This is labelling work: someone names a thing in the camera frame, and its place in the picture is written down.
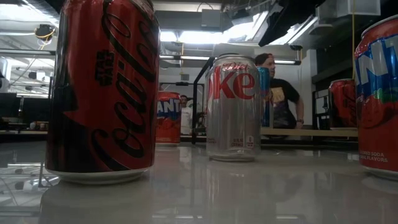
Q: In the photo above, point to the red Fanta can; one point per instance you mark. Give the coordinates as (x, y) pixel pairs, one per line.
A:
(379, 109)
(169, 118)

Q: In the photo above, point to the silver Diet Coke can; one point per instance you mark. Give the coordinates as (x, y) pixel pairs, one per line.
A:
(233, 118)

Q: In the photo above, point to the light blue Red Bull can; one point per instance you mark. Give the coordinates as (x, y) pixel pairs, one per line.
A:
(265, 99)

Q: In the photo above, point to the red black Coca-Cola can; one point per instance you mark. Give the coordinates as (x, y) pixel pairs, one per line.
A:
(102, 93)

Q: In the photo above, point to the red soda can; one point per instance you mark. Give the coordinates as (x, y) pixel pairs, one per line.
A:
(342, 105)

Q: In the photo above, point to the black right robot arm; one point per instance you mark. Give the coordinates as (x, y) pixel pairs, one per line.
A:
(286, 18)

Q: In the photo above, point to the person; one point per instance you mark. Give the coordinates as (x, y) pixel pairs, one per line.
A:
(283, 102)
(186, 118)

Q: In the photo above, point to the white tube light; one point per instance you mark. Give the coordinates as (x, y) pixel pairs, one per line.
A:
(192, 58)

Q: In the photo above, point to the grey ceiling box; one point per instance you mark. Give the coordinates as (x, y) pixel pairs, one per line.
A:
(213, 18)

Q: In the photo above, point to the dark background workbench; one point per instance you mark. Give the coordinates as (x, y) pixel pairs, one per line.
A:
(28, 109)

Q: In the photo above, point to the black background rig frame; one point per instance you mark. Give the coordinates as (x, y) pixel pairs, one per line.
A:
(182, 83)

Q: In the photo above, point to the silver ceiling duct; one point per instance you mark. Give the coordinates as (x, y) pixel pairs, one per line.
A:
(301, 31)

